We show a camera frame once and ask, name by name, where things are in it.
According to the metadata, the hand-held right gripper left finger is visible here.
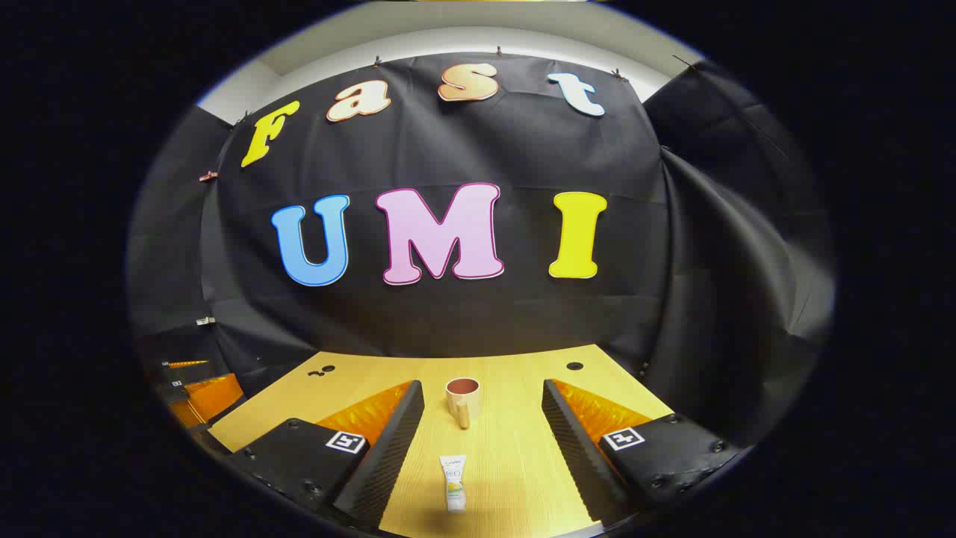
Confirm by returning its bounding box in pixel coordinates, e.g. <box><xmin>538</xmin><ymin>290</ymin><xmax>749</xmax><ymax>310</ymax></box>
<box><xmin>224</xmin><ymin>380</ymin><xmax>425</xmax><ymax>533</ymax></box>

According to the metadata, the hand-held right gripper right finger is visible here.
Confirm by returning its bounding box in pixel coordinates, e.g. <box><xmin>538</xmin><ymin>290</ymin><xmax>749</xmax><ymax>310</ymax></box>
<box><xmin>541</xmin><ymin>378</ymin><xmax>744</xmax><ymax>528</ymax></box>

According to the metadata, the white toothpaste tube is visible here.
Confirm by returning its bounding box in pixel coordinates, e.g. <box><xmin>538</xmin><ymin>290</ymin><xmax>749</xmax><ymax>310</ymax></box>
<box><xmin>439</xmin><ymin>454</ymin><xmax>468</xmax><ymax>513</ymax></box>

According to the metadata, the beige cup with handle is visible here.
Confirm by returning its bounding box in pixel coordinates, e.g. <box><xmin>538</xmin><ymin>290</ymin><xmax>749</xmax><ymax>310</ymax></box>
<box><xmin>445</xmin><ymin>377</ymin><xmax>481</xmax><ymax>430</ymax></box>

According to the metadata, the light wooden desktop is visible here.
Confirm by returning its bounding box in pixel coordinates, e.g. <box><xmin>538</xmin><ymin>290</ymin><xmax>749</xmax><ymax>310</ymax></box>
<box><xmin>208</xmin><ymin>344</ymin><xmax>675</xmax><ymax>538</ymax></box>

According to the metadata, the black backdrop cloth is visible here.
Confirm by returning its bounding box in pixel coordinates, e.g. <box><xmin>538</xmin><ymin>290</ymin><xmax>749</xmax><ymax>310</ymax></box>
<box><xmin>127</xmin><ymin>52</ymin><xmax>836</xmax><ymax>449</ymax></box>

